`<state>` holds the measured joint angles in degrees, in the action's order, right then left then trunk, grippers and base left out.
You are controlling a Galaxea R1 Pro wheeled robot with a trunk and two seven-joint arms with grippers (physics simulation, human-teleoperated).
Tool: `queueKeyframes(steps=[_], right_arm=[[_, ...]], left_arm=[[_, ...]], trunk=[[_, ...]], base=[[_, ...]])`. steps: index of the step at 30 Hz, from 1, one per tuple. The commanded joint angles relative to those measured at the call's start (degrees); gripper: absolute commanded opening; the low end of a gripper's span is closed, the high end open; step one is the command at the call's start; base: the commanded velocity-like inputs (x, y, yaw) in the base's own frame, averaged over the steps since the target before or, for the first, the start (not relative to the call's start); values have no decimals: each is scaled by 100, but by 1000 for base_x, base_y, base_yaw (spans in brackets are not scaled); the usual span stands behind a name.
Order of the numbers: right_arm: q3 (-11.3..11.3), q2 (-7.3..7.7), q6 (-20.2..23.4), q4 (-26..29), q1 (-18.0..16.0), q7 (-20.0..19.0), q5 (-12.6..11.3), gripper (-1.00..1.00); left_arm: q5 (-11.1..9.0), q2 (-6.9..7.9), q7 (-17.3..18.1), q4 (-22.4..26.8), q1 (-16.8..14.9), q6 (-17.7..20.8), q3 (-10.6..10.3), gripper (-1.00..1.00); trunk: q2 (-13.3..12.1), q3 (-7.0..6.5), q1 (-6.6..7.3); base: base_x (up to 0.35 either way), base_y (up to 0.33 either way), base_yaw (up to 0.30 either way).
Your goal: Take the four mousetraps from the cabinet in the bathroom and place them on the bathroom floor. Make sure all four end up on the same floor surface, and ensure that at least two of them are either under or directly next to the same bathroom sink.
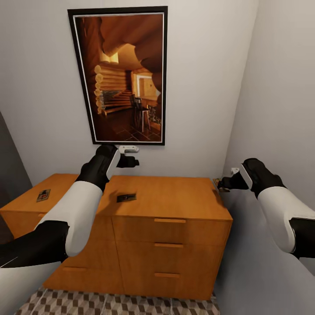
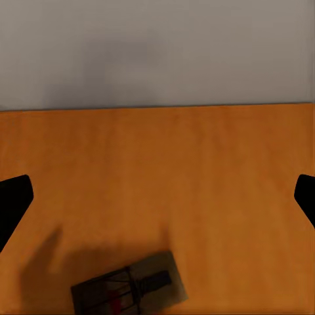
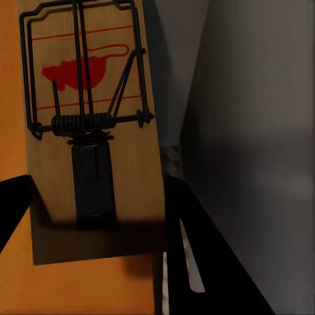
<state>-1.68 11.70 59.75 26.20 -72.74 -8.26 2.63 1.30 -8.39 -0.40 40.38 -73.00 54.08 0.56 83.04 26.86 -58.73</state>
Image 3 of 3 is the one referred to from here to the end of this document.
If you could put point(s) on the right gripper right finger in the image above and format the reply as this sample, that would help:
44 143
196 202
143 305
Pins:
229 289

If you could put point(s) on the cabinet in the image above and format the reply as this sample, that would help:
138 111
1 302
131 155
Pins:
128 285

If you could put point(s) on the mousetrap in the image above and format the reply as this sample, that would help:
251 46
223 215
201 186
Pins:
92 145

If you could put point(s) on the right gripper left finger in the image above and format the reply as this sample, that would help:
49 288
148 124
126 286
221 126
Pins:
14 202

